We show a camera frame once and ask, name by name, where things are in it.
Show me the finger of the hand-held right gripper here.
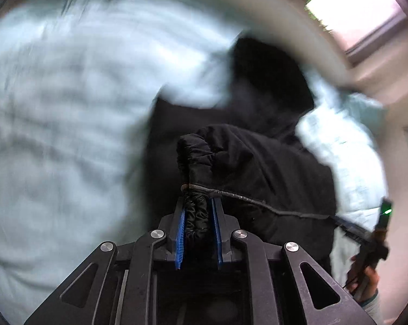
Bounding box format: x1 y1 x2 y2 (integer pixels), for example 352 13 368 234
334 216 373 246

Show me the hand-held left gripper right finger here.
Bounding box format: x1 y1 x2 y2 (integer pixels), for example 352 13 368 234
211 197 381 325

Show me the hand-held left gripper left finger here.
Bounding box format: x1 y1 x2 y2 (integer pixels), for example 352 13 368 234
24 206 186 325

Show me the black jacket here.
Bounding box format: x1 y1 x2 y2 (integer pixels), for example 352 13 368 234
145 35 338 278

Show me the person's right forearm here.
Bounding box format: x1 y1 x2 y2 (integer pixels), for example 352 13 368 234
358 289 385 325

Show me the person's right hand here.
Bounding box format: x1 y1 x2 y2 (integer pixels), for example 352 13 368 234
346 256 380 300

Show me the teal pillow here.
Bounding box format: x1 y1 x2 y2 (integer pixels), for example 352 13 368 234
339 93 389 132

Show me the light blue quilted comforter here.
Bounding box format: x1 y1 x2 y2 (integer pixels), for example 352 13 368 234
0 0 389 322

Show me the dark framed window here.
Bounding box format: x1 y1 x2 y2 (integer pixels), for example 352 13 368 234
268 0 408 65

